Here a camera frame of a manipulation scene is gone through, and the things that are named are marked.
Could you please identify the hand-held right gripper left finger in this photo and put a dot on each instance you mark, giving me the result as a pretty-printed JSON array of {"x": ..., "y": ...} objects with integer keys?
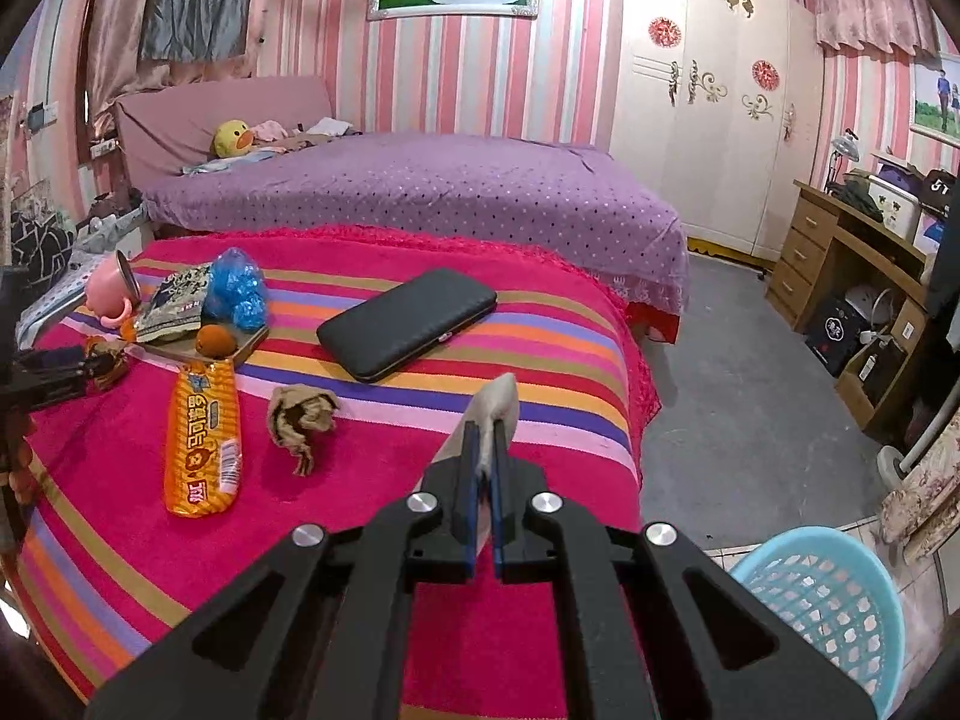
[{"x": 470, "y": 517}]

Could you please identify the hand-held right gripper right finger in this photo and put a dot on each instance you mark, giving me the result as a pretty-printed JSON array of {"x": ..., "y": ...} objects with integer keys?
[{"x": 498, "y": 532}]

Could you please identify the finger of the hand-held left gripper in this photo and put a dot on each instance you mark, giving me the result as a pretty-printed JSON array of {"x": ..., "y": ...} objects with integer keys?
[{"x": 49, "y": 386}]

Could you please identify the beige paper scrap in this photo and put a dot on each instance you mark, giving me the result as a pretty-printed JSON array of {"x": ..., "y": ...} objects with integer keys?
[{"x": 499, "y": 397}]

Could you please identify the black white patterned snack packet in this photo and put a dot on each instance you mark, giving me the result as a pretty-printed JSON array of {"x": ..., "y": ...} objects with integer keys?
[{"x": 176, "y": 300}]

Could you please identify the orange snack packet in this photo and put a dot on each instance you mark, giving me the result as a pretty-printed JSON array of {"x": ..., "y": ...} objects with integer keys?
[{"x": 202, "y": 442}]

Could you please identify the brown round fruit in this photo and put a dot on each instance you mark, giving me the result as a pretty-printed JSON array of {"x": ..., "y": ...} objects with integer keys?
[{"x": 214, "y": 340}]

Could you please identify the brown paper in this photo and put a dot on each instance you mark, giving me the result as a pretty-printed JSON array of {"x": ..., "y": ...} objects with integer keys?
[{"x": 300, "y": 416}]

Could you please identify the blue plastic bag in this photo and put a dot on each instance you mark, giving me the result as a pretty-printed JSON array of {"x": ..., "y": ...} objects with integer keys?
[{"x": 232, "y": 289}]

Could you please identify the light blue plastic basket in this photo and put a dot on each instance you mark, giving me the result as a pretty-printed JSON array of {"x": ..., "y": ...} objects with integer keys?
[{"x": 825, "y": 536}]

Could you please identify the black white checked cloth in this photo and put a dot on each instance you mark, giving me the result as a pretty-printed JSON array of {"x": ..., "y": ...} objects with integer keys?
[{"x": 37, "y": 240}]

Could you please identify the pink cup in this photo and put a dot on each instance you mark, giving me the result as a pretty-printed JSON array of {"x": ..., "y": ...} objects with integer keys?
[{"x": 105, "y": 291}]

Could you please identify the black wallet case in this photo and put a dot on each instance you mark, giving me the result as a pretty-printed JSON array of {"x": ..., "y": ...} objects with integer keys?
[{"x": 405, "y": 322}]

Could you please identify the brown phone case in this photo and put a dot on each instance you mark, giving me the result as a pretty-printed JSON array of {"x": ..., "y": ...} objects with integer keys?
[{"x": 251, "y": 341}]

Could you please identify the pink bed headboard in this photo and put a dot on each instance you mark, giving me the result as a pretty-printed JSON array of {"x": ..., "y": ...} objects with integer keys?
[{"x": 172, "y": 120}]

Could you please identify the light blue cloth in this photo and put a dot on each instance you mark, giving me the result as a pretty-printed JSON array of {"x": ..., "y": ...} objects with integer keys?
[{"x": 225, "y": 163}]

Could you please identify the red bed skirt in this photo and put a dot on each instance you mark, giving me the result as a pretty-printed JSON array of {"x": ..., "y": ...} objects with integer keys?
[{"x": 656, "y": 322}]

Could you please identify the yellow duck plush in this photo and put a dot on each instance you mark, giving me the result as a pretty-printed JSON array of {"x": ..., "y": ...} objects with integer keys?
[{"x": 231, "y": 139}]

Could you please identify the pink satin curtain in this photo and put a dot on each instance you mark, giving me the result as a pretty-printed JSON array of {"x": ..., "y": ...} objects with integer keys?
[{"x": 120, "y": 15}]

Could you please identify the pink plush toy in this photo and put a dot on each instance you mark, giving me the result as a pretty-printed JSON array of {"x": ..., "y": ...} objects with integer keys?
[{"x": 270, "y": 132}]

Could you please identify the purple dotted bedspread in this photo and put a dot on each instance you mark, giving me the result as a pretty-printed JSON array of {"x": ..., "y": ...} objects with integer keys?
[{"x": 450, "y": 187}]

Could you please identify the grey curtain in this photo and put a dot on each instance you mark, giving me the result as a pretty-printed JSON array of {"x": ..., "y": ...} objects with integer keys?
[{"x": 199, "y": 0}]

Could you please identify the black carton with round label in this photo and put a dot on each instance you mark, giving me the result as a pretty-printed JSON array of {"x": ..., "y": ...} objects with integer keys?
[{"x": 832, "y": 334}]

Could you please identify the white pipe stand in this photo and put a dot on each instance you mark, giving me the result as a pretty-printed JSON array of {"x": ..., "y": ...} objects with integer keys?
[{"x": 892, "y": 457}]

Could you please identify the cream wardrobe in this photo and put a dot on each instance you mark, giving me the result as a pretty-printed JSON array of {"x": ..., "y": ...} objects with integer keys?
[{"x": 720, "y": 165}]

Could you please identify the floral cushion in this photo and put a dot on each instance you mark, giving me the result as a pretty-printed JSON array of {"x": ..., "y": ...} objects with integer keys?
[{"x": 926, "y": 487}]

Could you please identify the white small appliance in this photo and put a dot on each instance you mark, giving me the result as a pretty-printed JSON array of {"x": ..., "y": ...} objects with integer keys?
[{"x": 862, "y": 300}]

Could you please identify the wooden desk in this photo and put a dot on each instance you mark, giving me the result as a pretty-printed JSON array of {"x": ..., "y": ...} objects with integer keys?
[{"x": 806, "y": 225}]

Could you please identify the cardboard box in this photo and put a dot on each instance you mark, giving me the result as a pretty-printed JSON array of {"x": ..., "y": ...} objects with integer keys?
[{"x": 911, "y": 326}]

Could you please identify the dark jacket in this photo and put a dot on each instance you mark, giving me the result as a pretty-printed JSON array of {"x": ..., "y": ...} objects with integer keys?
[{"x": 859, "y": 195}]

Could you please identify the white storage box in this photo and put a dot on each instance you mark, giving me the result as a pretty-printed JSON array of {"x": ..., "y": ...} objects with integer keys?
[{"x": 896, "y": 202}]

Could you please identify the desk lamp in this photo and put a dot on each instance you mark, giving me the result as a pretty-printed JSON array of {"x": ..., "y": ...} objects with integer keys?
[{"x": 846, "y": 146}]

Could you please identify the red paper ornament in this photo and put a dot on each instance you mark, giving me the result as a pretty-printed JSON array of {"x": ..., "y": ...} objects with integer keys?
[
  {"x": 664, "y": 31},
  {"x": 766, "y": 75}
]

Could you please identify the black box with white print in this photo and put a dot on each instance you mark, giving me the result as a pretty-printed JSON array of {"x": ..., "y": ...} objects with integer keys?
[{"x": 941, "y": 191}]

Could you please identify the pink valance curtain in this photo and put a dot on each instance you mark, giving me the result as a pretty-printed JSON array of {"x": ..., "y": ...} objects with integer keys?
[{"x": 870, "y": 7}]

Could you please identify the wall socket panel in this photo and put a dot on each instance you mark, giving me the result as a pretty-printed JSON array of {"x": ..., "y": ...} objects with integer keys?
[{"x": 41, "y": 116}]

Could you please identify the framed couple wall picture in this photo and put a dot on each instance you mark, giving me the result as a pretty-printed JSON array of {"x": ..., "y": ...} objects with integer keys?
[{"x": 937, "y": 94}]

